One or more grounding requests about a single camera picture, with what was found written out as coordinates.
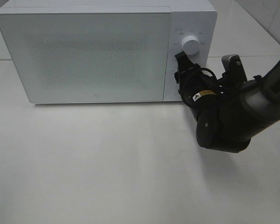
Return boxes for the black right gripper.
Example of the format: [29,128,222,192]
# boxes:
[174,51,226,110]

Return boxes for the white microwave door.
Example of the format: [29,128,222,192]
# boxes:
[0,13,170,104]

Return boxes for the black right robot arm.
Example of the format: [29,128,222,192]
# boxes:
[175,52,280,153]

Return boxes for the upper white power knob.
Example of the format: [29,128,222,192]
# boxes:
[181,35,200,56]

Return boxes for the white microwave oven body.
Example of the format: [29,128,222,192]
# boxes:
[0,7,217,102]

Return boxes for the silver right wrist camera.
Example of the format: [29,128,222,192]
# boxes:
[221,54,247,83]

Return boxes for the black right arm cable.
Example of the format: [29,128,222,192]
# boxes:
[184,42,280,110]

